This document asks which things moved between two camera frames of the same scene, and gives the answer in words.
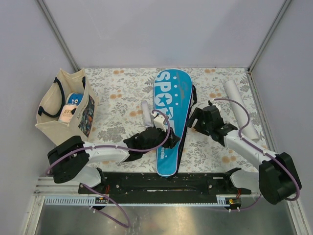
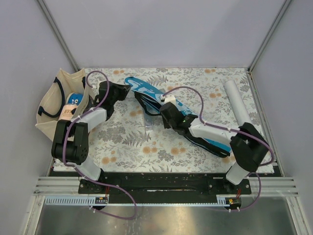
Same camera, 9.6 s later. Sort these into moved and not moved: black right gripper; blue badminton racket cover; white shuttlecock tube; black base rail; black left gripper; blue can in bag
Moved: black right gripper; black left gripper; blue badminton racket cover
Not moved: white shuttlecock tube; blue can in bag; black base rail
